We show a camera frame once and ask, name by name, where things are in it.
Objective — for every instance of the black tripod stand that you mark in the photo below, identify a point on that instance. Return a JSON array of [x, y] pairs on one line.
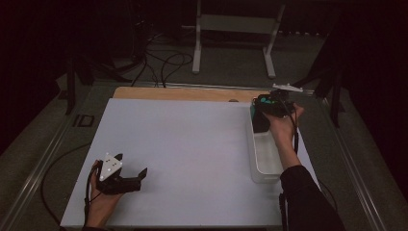
[[335, 102], [71, 89]]

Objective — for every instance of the grey metal stand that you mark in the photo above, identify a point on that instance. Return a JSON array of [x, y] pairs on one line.
[[237, 24]]

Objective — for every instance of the white plastic bin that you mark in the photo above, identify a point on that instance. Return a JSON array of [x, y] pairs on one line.
[[266, 157]]

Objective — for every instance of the person's left hand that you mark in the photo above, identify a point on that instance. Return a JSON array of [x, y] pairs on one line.
[[99, 208]]

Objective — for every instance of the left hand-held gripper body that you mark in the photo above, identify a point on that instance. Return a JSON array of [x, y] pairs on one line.
[[118, 185]]

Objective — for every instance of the black phone case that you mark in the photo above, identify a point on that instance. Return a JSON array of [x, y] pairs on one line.
[[260, 123]]

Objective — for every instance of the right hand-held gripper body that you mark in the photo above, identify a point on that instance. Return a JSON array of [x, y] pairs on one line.
[[280, 106]]

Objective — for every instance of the person's right hand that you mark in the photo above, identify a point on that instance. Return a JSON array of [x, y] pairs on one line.
[[284, 128]]

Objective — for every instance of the wooden table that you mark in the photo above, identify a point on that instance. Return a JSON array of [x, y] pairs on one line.
[[179, 94]]

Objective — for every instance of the white table mat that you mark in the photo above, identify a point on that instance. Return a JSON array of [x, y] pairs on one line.
[[192, 166]]

